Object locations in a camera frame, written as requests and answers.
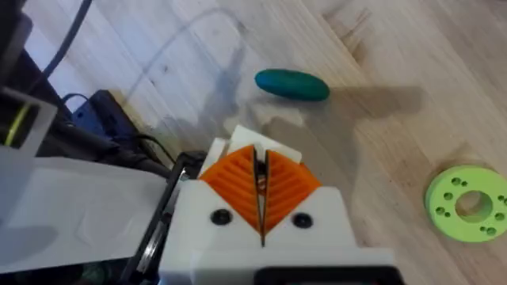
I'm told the green disc with holes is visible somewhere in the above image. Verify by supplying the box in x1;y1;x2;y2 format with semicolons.
424;165;507;243

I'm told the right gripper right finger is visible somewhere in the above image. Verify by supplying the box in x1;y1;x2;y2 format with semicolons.
259;148;358;249

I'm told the teal green toy vegetable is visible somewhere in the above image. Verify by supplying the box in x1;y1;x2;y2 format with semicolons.
253;68;331;102

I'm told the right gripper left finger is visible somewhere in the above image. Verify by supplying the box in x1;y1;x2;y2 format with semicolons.
158;144;265;278

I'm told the black cable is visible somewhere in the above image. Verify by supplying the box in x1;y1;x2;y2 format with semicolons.
41;0;94;79

